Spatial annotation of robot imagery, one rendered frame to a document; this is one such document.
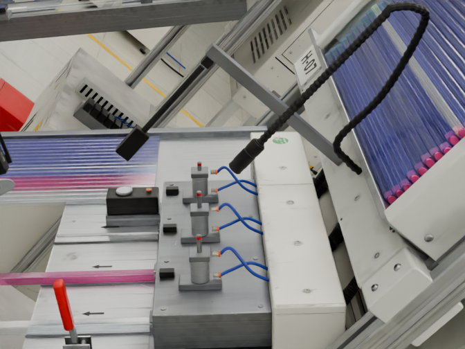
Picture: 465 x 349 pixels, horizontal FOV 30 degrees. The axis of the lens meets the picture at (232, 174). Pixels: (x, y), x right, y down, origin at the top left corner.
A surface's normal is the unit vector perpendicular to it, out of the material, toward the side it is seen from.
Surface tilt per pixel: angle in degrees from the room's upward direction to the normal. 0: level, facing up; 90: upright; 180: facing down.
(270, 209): 43
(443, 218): 90
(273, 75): 90
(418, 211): 90
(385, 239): 90
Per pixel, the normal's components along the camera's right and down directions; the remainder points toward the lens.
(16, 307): 0.67, -0.68
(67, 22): 0.04, 0.44
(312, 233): -0.01, -0.90
